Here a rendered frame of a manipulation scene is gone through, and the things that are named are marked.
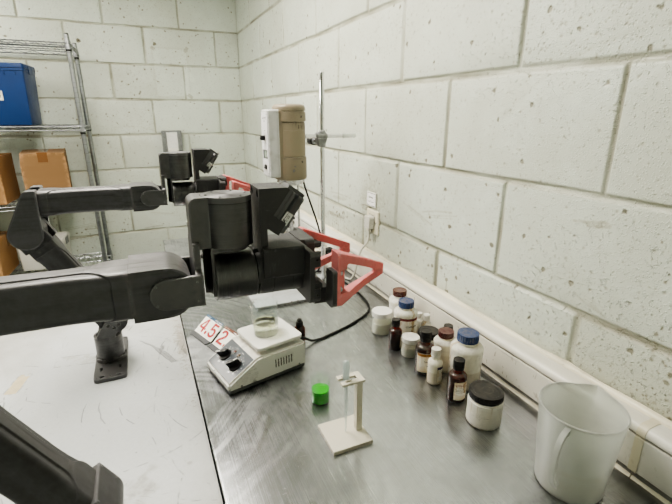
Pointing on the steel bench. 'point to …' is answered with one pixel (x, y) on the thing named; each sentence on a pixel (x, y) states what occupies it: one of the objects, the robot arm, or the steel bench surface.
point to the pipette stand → (346, 441)
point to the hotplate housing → (264, 364)
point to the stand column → (322, 171)
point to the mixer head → (284, 143)
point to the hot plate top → (270, 338)
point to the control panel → (230, 359)
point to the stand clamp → (325, 137)
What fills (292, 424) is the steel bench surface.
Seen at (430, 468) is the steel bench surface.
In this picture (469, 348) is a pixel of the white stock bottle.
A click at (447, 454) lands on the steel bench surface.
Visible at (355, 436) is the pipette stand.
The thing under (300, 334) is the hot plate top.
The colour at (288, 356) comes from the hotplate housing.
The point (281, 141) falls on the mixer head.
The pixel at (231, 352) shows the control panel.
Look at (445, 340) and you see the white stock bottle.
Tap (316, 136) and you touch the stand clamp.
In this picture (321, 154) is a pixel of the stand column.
